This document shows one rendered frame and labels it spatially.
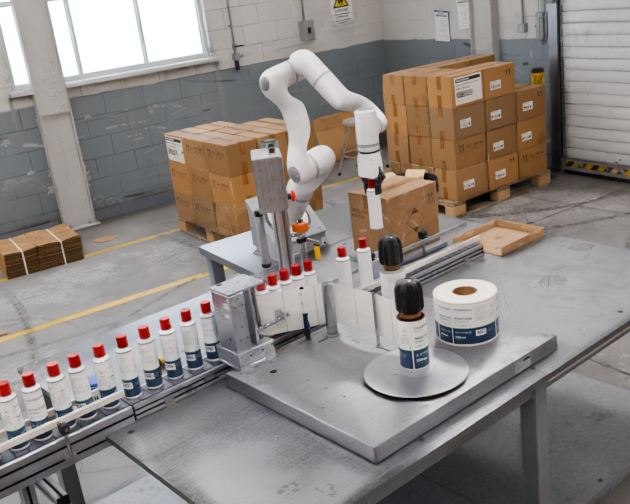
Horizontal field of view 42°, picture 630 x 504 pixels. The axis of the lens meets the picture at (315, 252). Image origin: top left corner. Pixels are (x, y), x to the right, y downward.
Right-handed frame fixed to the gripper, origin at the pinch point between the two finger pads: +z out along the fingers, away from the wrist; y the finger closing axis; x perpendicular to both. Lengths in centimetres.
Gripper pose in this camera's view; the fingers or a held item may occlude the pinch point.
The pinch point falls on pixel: (372, 189)
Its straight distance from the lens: 321.4
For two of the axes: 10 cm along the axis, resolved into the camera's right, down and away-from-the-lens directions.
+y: 6.4, 1.8, -7.4
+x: 7.6, -3.0, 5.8
